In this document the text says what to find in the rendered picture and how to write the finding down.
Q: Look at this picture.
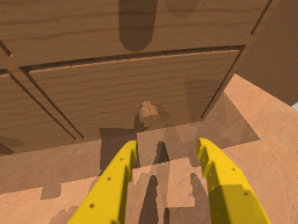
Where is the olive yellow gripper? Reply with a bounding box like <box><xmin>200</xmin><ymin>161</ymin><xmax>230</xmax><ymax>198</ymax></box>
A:
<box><xmin>67</xmin><ymin>138</ymin><xmax>272</xmax><ymax>224</ymax></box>

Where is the brown wooden drawer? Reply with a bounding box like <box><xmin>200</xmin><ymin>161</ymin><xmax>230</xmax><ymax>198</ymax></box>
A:
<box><xmin>29</xmin><ymin>45</ymin><xmax>236</xmax><ymax>139</ymax></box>
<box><xmin>0</xmin><ymin>0</ymin><xmax>269</xmax><ymax>56</ymax></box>
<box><xmin>0</xmin><ymin>69</ymin><xmax>76</xmax><ymax>154</ymax></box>

